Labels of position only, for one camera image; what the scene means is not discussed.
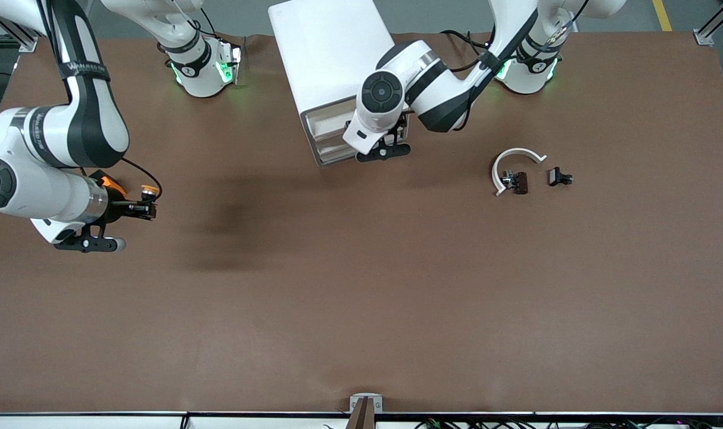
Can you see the white curved plastic bracket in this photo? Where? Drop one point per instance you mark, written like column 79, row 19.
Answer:
column 497, row 170

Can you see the dark brown small connector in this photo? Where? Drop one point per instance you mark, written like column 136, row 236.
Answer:
column 519, row 182

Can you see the orange black square block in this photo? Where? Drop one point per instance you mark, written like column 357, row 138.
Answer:
column 115, row 186

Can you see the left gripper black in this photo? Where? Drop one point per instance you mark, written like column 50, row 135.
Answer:
column 399, row 130

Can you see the metal table edge bracket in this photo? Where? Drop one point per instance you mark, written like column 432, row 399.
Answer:
column 366, row 398

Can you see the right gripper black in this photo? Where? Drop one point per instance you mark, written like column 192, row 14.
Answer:
column 125, row 208

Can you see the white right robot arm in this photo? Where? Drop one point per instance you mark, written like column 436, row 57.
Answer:
column 87, row 119

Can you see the white table edge rail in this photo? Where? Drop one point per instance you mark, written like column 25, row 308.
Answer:
column 99, row 420

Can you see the aluminium frame profile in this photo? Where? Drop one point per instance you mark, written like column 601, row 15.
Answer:
column 22, row 39
column 710, row 33

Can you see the small black clip part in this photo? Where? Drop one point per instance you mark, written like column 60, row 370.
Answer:
column 557, row 176

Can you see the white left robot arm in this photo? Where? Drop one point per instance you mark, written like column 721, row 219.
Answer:
column 433, row 89

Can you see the brown post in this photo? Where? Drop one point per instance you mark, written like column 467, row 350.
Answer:
column 361, row 417

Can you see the orange push button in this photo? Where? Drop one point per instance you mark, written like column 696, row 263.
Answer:
column 149, row 190

